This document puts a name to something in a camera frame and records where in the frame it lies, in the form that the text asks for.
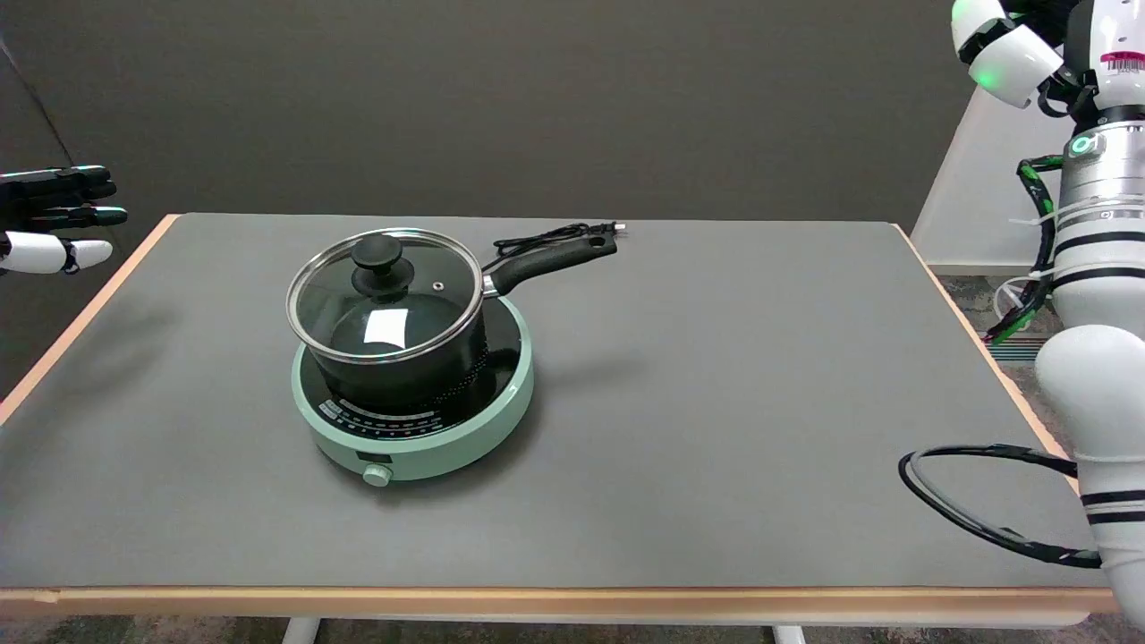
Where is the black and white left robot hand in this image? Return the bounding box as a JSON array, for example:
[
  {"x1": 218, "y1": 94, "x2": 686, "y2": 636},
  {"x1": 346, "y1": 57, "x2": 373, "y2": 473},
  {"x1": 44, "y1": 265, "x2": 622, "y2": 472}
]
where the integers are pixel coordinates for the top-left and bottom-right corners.
[{"x1": 0, "y1": 165, "x2": 129, "y2": 277}]

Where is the glass pot lid black knob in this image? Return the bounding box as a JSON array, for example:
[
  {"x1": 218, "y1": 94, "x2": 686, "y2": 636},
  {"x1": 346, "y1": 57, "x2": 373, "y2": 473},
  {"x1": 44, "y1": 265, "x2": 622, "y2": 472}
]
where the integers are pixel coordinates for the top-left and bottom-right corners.
[{"x1": 286, "y1": 228, "x2": 486, "y2": 365}]

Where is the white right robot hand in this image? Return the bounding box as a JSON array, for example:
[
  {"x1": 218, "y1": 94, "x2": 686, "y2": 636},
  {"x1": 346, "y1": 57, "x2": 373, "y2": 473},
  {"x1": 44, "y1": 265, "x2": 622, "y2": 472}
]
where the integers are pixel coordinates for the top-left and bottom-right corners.
[{"x1": 952, "y1": 0, "x2": 1145, "y2": 113}]

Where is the green braided robot cable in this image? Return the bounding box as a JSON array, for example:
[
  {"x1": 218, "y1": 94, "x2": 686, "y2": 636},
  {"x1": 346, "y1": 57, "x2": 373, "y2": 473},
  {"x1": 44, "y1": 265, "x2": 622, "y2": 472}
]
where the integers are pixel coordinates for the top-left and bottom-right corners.
[{"x1": 984, "y1": 154, "x2": 1067, "y2": 348}]

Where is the black saucepan with handle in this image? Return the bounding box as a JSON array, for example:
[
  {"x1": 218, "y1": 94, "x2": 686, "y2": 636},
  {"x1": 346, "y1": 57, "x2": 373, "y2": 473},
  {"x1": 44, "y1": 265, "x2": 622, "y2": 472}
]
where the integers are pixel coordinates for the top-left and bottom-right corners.
[{"x1": 300, "y1": 234, "x2": 620, "y2": 414}]

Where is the mint green induction cooker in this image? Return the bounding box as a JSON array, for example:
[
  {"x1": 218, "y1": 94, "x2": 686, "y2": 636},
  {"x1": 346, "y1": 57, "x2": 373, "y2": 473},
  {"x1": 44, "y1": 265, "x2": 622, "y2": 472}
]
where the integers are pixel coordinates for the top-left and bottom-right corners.
[{"x1": 291, "y1": 295, "x2": 536, "y2": 488}]

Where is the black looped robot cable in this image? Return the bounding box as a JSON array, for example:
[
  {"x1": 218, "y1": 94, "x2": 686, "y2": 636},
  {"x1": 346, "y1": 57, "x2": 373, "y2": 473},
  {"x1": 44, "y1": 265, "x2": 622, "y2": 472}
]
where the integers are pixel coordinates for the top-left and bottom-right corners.
[{"x1": 898, "y1": 445, "x2": 1103, "y2": 570}]

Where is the white board panel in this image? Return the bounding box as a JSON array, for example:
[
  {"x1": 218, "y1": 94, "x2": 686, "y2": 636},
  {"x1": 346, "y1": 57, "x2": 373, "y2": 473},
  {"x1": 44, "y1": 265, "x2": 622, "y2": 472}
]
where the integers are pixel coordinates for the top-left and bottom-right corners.
[{"x1": 911, "y1": 85, "x2": 1074, "y2": 276}]

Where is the grey table mat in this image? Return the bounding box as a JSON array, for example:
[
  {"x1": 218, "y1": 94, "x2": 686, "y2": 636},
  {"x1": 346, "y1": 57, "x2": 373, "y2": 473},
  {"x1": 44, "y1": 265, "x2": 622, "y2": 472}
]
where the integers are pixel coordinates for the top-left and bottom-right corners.
[{"x1": 0, "y1": 213, "x2": 1110, "y2": 591}]

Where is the black power cord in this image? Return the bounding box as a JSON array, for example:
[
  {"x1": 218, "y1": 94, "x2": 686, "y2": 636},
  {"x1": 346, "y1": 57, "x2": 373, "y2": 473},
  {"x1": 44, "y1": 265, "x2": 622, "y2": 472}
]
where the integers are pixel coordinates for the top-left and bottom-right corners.
[{"x1": 494, "y1": 222, "x2": 626, "y2": 257}]

